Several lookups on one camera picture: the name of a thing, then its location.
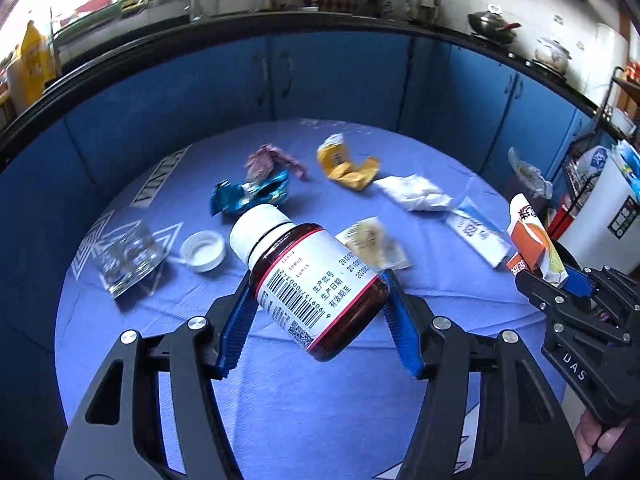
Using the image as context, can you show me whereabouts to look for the yellow wrapper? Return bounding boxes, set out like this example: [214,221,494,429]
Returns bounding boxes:
[316,133,381,192]

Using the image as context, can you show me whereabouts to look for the white crumpled tissue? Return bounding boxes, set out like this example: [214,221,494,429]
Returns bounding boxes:
[372,174,453,212]

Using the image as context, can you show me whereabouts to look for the black wok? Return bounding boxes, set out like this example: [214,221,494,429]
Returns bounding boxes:
[467,5,522,46]

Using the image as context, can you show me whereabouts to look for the white blue paper packet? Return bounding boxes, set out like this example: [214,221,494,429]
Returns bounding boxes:
[445,195,516,269]

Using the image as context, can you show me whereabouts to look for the orange white carton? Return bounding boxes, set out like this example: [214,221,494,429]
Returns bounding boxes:
[505,192,568,286]

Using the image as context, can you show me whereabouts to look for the black wire rack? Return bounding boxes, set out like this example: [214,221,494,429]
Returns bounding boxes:
[547,67,640,241]

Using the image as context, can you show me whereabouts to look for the person's right hand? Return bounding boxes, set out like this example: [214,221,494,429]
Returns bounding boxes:
[574,410,628,466]

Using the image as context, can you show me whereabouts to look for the blue snack packet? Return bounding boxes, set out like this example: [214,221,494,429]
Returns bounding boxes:
[610,140,640,186]

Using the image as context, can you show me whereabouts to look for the beige crumpled wrapper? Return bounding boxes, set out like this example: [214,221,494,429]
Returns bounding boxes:
[335,216,412,272]

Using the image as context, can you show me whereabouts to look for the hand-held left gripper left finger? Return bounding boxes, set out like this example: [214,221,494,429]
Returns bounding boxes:
[54,271,261,480]

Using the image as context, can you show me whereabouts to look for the brown medicine bottle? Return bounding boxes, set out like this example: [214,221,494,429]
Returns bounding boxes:
[229,203,392,362]

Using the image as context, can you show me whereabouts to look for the clear plastic container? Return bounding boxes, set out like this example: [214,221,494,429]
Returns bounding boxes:
[92,220,171,301]

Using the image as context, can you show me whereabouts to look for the clear plastic bin liner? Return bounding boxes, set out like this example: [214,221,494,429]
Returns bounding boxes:
[508,146,554,200]

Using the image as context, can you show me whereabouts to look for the pink candy wrapper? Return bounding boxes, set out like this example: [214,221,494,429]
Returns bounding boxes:
[243,143,308,183]

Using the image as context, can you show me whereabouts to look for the white bottle cap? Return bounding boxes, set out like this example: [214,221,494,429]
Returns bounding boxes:
[179,230,227,274]

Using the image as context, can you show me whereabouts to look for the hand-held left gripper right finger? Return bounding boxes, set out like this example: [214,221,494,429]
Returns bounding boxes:
[378,269,586,480]

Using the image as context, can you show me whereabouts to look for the red plastic basin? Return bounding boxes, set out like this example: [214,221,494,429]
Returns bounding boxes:
[546,194,573,241]

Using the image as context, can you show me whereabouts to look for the light blue tablecloth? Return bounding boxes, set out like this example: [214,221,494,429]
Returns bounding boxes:
[54,119,571,480]

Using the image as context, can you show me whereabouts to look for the white printed plastic bag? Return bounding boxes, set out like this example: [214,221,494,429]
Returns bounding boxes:
[575,145,608,176]

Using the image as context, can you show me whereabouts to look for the yellow bag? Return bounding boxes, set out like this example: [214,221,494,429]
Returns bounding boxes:
[20,20,56,106]

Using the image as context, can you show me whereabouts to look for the white ceramic pot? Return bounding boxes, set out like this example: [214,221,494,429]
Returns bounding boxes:
[534,37,572,73]

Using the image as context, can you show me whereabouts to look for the tall white appliance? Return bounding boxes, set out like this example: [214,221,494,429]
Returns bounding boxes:
[562,145,640,271]

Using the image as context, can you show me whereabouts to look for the teal snack wrapper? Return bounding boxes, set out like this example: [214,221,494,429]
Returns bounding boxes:
[209,169,292,217]

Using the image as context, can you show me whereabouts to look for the black kitchen countertop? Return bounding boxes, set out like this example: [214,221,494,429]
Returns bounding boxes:
[0,7,616,161]

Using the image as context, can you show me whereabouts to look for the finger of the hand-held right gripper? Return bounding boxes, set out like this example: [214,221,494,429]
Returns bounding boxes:
[550,242,640,318]
[515,270,636,348]

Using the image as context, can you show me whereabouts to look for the blue kitchen cabinets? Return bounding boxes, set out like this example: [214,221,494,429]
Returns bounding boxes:
[0,30,606,361]

